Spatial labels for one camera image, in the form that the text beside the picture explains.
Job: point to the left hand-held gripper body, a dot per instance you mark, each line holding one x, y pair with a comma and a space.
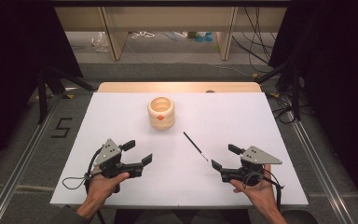
107, 152

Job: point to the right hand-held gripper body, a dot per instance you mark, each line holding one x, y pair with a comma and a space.
258, 158

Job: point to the black makeup brush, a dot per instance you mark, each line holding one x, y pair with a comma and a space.
195, 145

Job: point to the cream ribbed cup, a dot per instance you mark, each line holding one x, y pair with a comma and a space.
161, 119

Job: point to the person's right hand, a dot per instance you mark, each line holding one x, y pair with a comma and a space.
261, 194

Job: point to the person's left hand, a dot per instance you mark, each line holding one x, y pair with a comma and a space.
101, 189

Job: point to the dark round stool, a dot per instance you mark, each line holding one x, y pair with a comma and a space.
300, 217

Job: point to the black metal stand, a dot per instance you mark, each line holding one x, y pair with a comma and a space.
296, 93
42, 96

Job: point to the wooden table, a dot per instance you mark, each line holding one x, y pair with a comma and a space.
180, 87

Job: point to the clear plastic bag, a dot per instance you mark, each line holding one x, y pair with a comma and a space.
100, 42

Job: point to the black curtain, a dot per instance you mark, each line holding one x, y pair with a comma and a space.
12, 62
338, 77

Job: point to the blue bottles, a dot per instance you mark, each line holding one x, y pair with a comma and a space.
203, 36

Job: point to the wooden cabinet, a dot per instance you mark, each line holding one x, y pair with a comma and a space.
167, 18

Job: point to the aluminium floor rail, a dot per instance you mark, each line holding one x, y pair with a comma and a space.
320, 168
28, 158

